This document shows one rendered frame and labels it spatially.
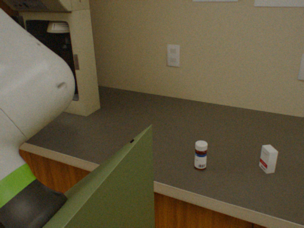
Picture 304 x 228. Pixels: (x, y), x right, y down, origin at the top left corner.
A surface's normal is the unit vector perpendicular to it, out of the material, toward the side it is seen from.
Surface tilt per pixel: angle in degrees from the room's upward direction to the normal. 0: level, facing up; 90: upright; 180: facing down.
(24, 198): 38
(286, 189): 0
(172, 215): 90
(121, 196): 90
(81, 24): 90
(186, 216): 90
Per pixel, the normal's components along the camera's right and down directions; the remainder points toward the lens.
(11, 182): 0.80, -0.26
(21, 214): 0.26, -0.55
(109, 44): -0.46, 0.37
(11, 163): 0.72, -0.61
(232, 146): -0.03, -0.91
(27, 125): 0.72, 0.47
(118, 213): 0.93, 0.13
